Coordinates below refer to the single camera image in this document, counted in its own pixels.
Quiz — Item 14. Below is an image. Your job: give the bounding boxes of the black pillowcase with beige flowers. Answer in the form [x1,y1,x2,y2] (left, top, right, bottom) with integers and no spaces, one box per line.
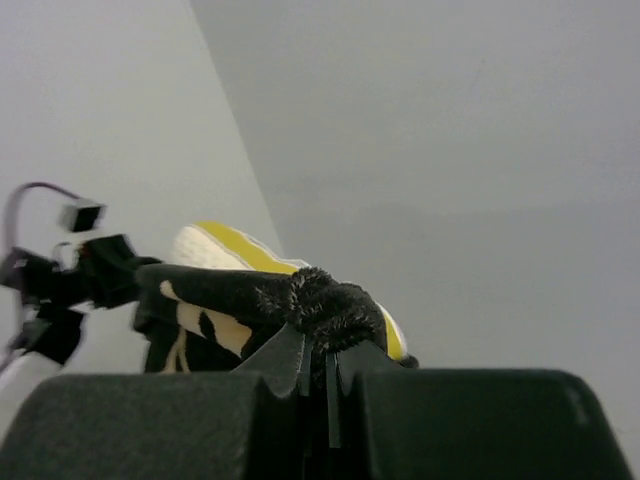
[133,263,419,373]

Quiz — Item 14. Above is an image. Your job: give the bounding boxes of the white pillow with yellow edge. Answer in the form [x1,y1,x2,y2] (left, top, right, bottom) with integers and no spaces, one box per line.
[169,220,407,362]

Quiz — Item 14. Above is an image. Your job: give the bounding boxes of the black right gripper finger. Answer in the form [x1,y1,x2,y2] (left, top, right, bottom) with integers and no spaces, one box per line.
[326,342,633,479]

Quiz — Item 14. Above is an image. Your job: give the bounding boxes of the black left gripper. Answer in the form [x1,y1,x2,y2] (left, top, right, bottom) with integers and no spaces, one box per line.
[1,234,304,479]

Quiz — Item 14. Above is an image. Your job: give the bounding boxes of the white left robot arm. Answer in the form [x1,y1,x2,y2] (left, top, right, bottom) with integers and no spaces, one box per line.
[1,222,303,479]

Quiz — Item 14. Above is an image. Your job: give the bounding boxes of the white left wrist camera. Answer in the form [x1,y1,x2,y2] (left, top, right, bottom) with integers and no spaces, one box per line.
[58,198,106,233]

